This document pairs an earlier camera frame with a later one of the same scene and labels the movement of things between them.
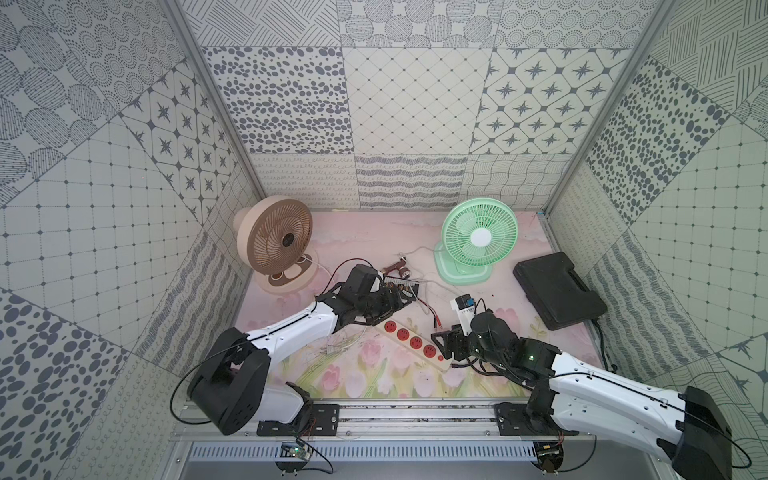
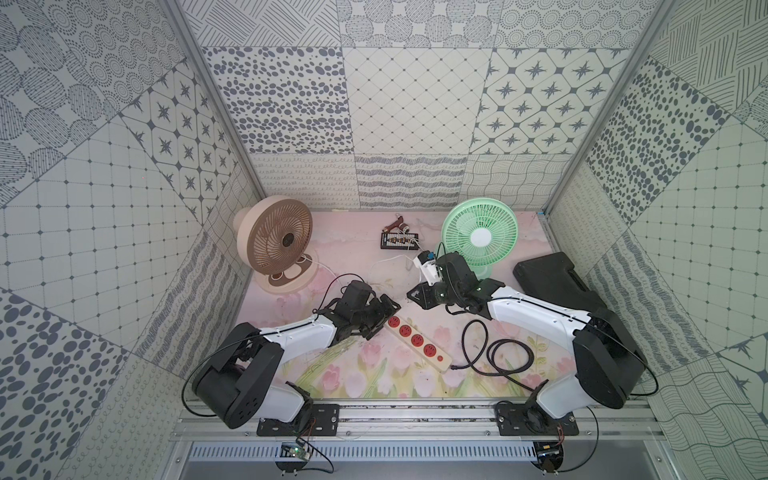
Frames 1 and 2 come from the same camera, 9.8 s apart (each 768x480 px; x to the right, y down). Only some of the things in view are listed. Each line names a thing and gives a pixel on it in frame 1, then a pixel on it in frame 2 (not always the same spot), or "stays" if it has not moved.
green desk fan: x=477 y=234 stays
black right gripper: x=455 y=334 to x=424 y=298
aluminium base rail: x=446 y=434 stays
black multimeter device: x=408 y=289 to x=399 y=241
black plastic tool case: x=556 y=293 stays
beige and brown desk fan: x=275 y=240 stays
